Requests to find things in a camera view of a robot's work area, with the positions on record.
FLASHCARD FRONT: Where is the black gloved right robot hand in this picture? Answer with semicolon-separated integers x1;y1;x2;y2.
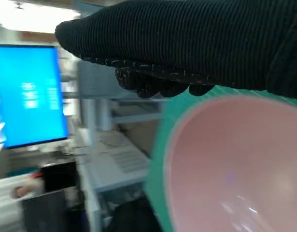
55;0;297;99

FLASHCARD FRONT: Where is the pink bowl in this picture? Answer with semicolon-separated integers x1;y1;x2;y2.
162;96;297;232

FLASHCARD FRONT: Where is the white framed cart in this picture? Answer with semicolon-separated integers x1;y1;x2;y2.
77;59;168;132

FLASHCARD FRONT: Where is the green cutting mat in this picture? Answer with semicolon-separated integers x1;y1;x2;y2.
143;84;297;232

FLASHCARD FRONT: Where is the white perforated metal cabinet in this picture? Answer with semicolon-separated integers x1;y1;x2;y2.
75;130;151;194

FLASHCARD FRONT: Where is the blue screen monitor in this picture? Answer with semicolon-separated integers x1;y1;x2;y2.
0;44;69;148

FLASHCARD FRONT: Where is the black office chair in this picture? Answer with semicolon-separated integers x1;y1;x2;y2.
109;197;163;232

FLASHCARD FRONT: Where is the black equipment box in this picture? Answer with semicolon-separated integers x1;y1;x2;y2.
41;161;78;193

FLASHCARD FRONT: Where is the dark glass panel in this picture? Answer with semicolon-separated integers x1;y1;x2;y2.
21;189;87;232

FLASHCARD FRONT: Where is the white corrugated partition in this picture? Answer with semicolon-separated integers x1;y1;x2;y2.
0;174;45;232

